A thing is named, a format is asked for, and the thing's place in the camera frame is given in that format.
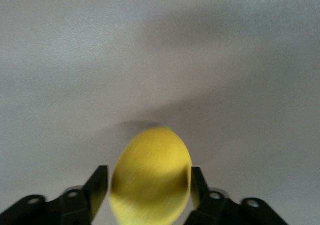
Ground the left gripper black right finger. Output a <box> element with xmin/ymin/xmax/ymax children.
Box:
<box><xmin>191</xmin><ymin>166</ymin><xmax>288</xmax><ymax>225</ymax></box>

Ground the yellow lemon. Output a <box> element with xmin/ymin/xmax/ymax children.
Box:
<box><xmin>108</xmin><ymin>126</ymin><xmax>193</xmax><ymax>225</ymax></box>

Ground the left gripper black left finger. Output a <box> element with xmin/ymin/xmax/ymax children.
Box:
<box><xmin>0</xmin><ymin>165</ymin><xmax>110</xmax><ymax>225</ymax></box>

